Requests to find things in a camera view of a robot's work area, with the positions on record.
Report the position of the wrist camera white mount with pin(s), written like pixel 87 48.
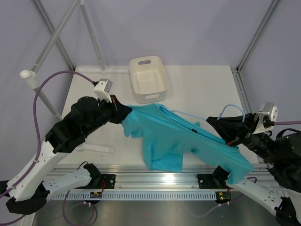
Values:
pixel 267 116
pixel 102 90

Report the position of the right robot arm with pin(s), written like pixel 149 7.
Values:
pixel 284 154

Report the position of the aluminium frame post left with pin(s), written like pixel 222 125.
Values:
pixel 51 29

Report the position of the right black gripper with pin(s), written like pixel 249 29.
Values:
pixel 231 128

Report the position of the aluminium mounting rail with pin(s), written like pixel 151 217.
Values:
pixel 141 178

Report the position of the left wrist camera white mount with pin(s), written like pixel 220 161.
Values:
pixel 102 90

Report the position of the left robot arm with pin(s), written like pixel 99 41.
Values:
pixel 29 191

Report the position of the white clothes rack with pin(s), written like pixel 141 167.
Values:
pixel 68 10

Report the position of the white plastic bin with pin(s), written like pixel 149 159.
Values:
pixel 149 79

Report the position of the turquoise t shirt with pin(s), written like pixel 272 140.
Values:
pixel 166 137

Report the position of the white slotted cable duct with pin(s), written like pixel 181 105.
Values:
pixel 142 196

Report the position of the aluminium frame post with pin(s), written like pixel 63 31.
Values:
pixel 51 29
pixel 258 33

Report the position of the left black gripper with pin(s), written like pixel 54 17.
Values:
pixel 119 111

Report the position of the aluminium frame post right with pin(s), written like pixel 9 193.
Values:
pixel 258 33

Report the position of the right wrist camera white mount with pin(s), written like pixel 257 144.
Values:
pixel 267 116

